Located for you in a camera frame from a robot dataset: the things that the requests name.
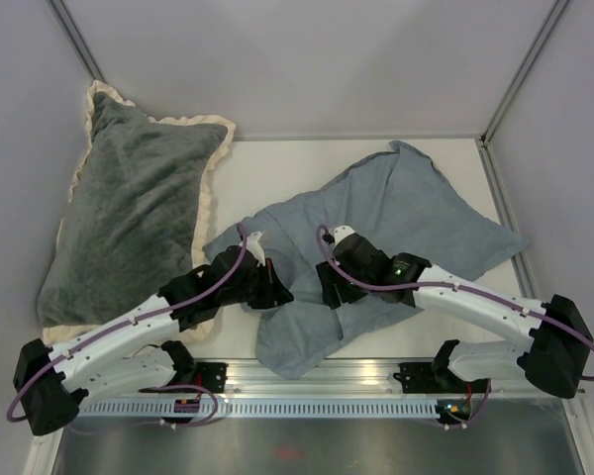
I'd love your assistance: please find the right side aluminium rail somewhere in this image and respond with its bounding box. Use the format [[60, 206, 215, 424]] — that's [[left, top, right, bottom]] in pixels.
[[477, 141, 558, 358]]

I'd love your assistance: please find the right aluminium frame post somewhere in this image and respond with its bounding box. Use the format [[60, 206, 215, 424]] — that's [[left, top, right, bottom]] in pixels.
[[479, 0, 573, 148]]

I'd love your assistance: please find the aluminium front rail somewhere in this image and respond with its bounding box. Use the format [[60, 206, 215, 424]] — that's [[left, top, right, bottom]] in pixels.
[[48, 356, 587, 397]]

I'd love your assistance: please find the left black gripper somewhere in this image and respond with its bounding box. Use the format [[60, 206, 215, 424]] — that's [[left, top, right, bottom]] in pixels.
[[219, 258, 293, 310]]

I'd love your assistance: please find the aluminium rail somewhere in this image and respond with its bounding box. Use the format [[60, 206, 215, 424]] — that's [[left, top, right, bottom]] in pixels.
[[477, 141, 558, 358], [48, 356, 587, 397]]

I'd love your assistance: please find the wrist white camera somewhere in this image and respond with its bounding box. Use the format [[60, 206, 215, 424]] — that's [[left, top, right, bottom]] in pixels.
[[240, 232, 266, 266], [326, 225, 356, 245]]

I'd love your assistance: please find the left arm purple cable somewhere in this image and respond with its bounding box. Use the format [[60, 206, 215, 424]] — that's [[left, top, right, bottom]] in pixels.
[[5, 222, 266, 430]]

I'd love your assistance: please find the grey plush pillow cream trim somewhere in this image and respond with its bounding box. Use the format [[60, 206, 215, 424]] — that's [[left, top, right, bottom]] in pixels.
[[37, 81, 236, 344]]

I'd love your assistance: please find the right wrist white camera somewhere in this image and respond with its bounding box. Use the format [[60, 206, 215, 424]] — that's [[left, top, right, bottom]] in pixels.
[[326, 225, 356, 245]]

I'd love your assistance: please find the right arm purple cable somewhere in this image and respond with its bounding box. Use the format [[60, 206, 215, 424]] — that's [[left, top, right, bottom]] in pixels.
[[315, 224, 594, 430]]

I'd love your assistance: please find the left aluminium frame post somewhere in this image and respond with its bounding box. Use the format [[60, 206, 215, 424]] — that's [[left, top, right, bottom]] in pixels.
[[46, 0, 106, 82]]

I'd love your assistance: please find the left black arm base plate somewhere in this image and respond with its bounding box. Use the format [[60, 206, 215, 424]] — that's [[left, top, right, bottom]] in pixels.
[[191, 361, 229, 394]]

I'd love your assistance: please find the patchwork and blue pillowcase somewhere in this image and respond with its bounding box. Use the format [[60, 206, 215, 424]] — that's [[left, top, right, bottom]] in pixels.
[[198, 140, 526, 378]]

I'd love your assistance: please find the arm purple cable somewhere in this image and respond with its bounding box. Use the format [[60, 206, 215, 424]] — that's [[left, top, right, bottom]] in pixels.
[[5, 222, 266, 430], [315, 224, 594, 430]]

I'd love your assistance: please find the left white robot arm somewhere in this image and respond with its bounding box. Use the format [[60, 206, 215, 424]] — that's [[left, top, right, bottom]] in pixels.
[[7, 245, 293, 436]]

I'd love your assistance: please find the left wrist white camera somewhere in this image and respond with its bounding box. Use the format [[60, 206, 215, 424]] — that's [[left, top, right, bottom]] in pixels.
[[240, 232, 266, 266]]

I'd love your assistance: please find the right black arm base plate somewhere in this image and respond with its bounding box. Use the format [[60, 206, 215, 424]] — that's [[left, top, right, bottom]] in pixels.
[[392, 361, 489, 395]]

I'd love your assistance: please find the aluminium frame post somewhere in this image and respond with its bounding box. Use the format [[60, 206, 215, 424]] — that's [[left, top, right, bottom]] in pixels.
[[46, 0, 106, 82], [479, 0, 573, 148]]

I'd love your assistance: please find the slotted white cable duct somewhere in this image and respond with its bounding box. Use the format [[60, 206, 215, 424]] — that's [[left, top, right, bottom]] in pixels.
[[66, 399, 471, 420]]

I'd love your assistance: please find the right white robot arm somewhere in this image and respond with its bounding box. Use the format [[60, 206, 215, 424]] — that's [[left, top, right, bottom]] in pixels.
[[316, 226, 594, 399]]

